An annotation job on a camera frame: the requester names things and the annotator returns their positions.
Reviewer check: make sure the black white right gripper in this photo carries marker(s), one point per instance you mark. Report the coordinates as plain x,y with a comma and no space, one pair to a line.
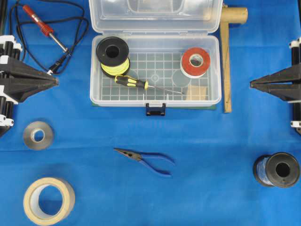
287,92

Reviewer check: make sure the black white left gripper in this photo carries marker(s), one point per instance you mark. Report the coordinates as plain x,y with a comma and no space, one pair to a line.
15,91

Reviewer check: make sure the black yellow screwdriver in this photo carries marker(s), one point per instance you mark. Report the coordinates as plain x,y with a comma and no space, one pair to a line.
133,82

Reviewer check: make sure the clear plastic toolbox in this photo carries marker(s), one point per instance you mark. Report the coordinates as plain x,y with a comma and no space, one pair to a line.
157,33

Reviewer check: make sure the grey tape roll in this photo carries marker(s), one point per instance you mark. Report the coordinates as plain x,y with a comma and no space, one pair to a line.
38,135

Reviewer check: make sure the red soldering iron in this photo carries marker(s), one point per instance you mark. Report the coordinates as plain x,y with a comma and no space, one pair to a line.
45,29

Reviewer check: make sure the wooden mallet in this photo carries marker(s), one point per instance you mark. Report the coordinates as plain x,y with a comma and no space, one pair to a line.
229,15

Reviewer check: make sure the small wooden block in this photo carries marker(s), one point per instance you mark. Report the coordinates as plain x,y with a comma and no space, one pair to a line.
196,93

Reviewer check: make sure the red tape roll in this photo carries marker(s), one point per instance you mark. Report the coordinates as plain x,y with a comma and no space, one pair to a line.
195,62

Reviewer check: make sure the beige masking tape roll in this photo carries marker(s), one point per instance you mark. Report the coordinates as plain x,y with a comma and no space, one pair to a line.
48,201

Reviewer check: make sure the blue wire spool black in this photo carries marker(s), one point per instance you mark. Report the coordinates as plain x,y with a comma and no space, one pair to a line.
277,170

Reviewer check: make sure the yellow wire spool black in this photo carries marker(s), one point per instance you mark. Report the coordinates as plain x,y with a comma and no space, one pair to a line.
113,55

